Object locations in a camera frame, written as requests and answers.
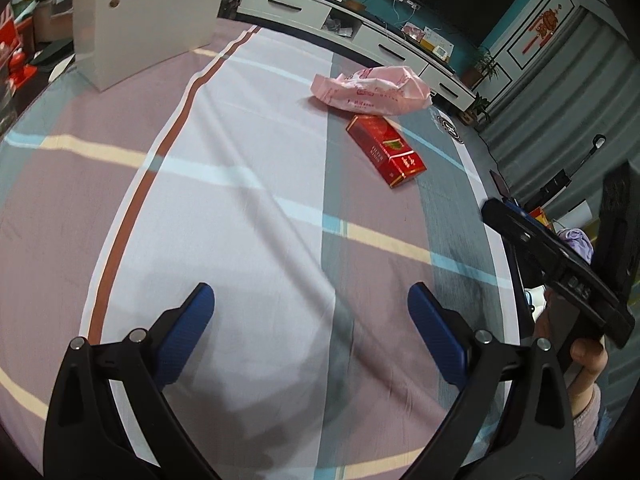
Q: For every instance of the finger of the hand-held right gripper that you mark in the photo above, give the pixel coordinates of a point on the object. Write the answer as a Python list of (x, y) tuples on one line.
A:
[(520, 232), (515, 205)]

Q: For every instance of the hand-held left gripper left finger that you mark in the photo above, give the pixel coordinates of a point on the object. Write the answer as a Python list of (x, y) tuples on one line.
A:
[(187, 330)]

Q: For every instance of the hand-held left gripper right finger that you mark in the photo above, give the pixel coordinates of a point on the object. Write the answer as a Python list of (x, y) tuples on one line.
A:
[(435, 330)]

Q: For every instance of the red cigarette box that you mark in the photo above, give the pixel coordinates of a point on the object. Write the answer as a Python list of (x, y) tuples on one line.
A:
[(385, 150)]

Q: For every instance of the pink plastic bag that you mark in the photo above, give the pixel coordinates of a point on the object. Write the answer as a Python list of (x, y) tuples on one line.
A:
[(370, 90)]

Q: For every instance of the person's right forearm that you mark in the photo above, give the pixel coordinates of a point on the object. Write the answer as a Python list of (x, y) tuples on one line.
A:
[(587, 430)]

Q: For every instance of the person's right hand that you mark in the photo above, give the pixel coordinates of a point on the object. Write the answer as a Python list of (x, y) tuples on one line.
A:
[(587, 360)]

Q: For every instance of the dark maroon floor item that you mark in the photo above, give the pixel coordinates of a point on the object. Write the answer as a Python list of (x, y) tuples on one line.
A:
[(500, 182)]

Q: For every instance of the pale purple crumpled bag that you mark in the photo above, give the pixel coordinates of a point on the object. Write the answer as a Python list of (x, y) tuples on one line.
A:
[(575, 240)]

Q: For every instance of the round black white floor mat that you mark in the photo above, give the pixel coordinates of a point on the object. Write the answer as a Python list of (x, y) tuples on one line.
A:
[(450, 127)]

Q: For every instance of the small potted plant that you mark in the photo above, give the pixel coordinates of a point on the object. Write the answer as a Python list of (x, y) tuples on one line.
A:
[(477, 107)]

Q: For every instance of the tall potted plant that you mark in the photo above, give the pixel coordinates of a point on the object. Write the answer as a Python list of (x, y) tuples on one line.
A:
[(482, 67)]

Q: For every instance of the striped pink bedsheet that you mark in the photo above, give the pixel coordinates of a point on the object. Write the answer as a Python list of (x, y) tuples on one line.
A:
[(225, 185)]

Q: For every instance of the yellow white card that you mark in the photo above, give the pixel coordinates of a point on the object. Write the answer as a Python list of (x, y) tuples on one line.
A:
[(437, 45)]

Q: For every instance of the pink flat box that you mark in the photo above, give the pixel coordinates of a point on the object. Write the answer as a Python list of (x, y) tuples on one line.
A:
[(414, 34)]

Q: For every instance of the white power strip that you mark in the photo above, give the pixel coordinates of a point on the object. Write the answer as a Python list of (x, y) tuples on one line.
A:
[(402, 0)]

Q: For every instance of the white television cabinet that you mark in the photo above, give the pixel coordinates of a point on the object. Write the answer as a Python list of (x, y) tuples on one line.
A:
[(300, 7)]

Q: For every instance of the white board box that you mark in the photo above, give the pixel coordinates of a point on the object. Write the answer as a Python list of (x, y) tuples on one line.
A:
[(145, 30)]

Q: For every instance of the cardboard box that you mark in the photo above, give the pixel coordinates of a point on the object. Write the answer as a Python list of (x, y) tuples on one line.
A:
[(47, 20)]

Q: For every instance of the red gift boxes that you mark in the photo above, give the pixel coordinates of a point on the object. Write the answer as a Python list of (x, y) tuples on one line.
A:
[(7, 27)]

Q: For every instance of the red wall decoration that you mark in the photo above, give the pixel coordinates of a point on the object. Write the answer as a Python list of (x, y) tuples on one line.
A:
[(545, 22)]

